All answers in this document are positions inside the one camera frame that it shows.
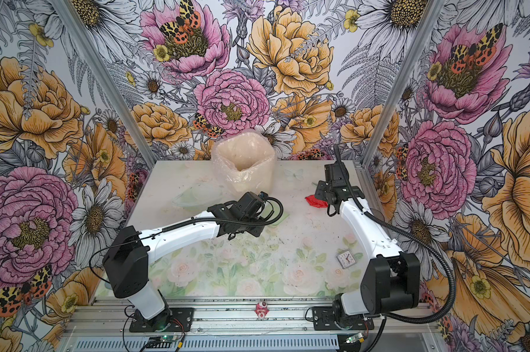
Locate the cream bin with plastic bag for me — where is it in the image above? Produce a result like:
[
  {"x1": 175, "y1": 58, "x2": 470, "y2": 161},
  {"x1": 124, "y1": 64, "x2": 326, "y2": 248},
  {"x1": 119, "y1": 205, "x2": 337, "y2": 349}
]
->
[{"x1": 211, "y1": 129, "x2": 277, "y2": 197}]

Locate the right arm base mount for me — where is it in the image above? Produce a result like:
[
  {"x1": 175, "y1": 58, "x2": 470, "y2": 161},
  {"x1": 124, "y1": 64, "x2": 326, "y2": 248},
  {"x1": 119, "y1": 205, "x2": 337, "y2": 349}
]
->
[{"x1": 310, "y1": 306, "x2": 374, "y2": 331}]

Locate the green plastic dustpan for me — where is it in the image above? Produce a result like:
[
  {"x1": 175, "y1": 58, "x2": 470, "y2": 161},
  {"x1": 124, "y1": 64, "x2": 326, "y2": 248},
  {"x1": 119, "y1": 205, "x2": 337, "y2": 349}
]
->
[{"x1": 266, "y1": 204, "x2": 285, "y2": 227}]

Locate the aluminium front rail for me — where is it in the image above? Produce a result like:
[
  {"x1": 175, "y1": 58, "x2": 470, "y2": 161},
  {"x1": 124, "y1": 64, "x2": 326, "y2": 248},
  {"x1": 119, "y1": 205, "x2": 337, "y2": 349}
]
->
[{"x1": 58, "y1": 297, "x2": 447, "y2": 351}]

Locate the small pink figurine on rail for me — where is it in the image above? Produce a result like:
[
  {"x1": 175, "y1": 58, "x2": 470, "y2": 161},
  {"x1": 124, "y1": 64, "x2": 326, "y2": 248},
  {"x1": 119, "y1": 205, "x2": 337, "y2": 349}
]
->
[{"x1": 255, "y1": 301, "x2": 269, "y2": 320}]

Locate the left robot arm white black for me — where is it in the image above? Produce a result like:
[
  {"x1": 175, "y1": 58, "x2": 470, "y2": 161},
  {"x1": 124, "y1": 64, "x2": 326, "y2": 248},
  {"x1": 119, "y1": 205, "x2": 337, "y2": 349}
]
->
[{"x1": 102, "y1": 192, "x2": 284, "y2": 331}]

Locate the small white alarm clock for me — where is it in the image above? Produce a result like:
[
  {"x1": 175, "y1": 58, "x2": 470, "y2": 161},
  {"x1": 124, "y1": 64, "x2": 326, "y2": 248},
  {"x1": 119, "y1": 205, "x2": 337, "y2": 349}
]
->
[{"x1": 337, "y1": 250, "x2": 357, "y2": 269}]

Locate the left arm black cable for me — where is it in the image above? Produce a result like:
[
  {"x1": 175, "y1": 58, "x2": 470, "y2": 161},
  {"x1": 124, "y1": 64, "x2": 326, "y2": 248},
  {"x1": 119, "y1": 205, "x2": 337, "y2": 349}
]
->
[{"x1": 88, "y1": 195, "x2": 285, "y2": 285}]

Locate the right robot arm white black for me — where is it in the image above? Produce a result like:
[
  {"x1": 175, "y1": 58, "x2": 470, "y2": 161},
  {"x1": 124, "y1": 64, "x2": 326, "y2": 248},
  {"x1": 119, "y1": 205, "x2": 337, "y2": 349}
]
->
[{"x1": 315, "y1": 161, "x2": 420, "y2": 328}]

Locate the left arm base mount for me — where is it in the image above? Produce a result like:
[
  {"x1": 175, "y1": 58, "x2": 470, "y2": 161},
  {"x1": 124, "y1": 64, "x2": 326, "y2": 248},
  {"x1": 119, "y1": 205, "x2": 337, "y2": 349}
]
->
[{"x1": 129, "y1": 308, "x2": 194, "y2": 333}]

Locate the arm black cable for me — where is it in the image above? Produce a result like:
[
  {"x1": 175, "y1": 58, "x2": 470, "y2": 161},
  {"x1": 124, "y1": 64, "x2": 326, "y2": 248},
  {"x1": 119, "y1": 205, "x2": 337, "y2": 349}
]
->
[
  {"x1": 88, "y1": 195, "x2": 285, "y2": 285},
  {"x1": 332, "y1": 144, "x2": 457, "y2": 325}
]

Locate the red paper scrap back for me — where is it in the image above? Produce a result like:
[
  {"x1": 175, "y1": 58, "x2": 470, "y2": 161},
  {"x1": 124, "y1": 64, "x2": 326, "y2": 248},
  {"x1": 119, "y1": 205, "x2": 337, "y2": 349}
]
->
[{"x1": 305, "y1": 195, "x2": 328, "y2": 208}]

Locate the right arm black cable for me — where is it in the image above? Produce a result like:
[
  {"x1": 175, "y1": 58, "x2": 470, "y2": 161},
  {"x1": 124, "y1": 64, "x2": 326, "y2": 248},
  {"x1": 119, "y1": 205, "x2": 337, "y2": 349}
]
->
[{"x1": 332, "y1": 144, "x2": 457, "y2": 325}]

